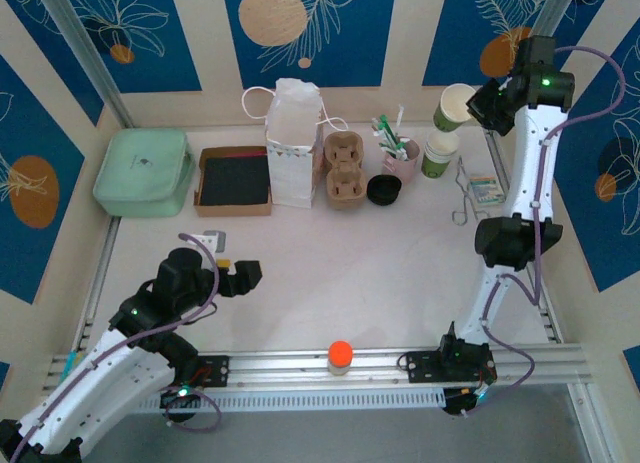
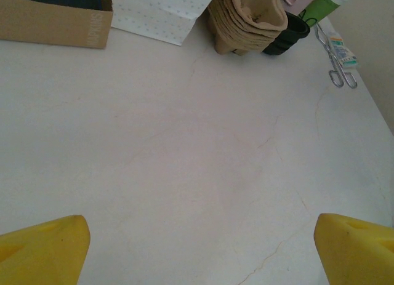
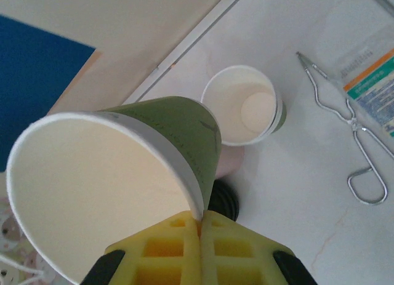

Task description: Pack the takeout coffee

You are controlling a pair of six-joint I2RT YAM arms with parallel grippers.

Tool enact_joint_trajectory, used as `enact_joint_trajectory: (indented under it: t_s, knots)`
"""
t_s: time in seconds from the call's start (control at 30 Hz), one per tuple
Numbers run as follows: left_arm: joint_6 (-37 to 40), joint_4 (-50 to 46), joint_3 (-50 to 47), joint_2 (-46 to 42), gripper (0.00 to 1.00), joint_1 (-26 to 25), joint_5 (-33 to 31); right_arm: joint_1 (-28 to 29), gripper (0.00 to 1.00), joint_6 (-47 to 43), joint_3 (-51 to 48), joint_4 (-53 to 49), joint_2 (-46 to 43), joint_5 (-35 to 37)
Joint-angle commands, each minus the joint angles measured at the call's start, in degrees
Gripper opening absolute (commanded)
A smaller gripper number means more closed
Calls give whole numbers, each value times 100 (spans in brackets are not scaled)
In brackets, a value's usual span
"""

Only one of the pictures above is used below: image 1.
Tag green paper coffee cup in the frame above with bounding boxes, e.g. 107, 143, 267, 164
433, 82, 477, 133

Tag black paper napkin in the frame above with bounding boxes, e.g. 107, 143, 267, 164
199, 155, 270, 207

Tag white cartoon print paper bag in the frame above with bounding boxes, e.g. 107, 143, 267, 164
241, 76, 349, 210

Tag blue wet wipes pack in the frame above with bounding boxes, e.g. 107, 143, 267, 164
59, 348, 86, 384

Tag brown cardboard napkin box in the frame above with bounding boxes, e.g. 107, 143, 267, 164
192, 145, 274, 218

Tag printed sugar packets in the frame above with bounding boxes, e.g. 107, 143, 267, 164
467, 174, 506, 207

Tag green paper cup stack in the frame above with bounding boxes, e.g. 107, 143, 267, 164
421, 130, 461, 179

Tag pink metal straw bucket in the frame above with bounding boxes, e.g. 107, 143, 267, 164
382, 137, 421, 184

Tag mint green zip case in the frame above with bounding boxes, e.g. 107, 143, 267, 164
93, 130, 197, 219

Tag orange capped jar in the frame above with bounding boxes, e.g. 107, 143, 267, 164
327, 339, 355, 378

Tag black controller box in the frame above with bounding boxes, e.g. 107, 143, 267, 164
159, 385, 202, 424
442, 386, 494, 417

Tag black cup lid stack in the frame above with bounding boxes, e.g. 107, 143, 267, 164
367, 180, 403, 207

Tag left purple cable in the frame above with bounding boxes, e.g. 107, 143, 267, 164
9, 231, 224, 462

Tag metal wire tongs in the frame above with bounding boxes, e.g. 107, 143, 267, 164
451, 157, 494, 228

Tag aluminium frame post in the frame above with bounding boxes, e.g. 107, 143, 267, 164
533, 0, 584, 39
37, 0, 135, 129

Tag left black mount plate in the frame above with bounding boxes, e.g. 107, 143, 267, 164
197, 355, 231, 388

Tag black mount plate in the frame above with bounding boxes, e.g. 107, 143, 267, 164
399, 350, 497, 384
197, 355, 231, 388

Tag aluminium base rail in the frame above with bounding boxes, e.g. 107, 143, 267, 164
42, 342, 586, 390

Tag white slotted cable duct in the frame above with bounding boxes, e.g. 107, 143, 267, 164
134, 386, 446, 414

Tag right black mount plate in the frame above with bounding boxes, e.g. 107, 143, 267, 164
399, 350, 497, 384

